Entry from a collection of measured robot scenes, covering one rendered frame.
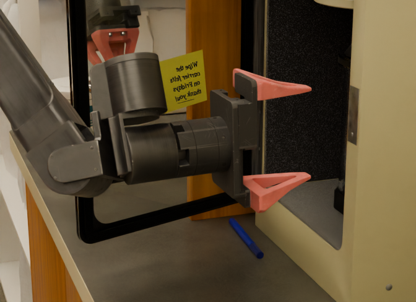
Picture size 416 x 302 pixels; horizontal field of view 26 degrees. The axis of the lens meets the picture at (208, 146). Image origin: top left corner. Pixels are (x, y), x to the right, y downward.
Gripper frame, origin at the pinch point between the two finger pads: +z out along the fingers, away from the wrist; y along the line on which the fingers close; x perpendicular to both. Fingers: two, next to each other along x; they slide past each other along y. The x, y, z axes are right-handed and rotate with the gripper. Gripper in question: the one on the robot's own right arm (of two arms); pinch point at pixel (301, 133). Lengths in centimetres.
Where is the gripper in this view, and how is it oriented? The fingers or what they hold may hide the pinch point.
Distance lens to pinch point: 96.5
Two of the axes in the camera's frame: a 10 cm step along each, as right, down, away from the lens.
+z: 9.4, -1.2, 3.2
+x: -3.5, -2.7, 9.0
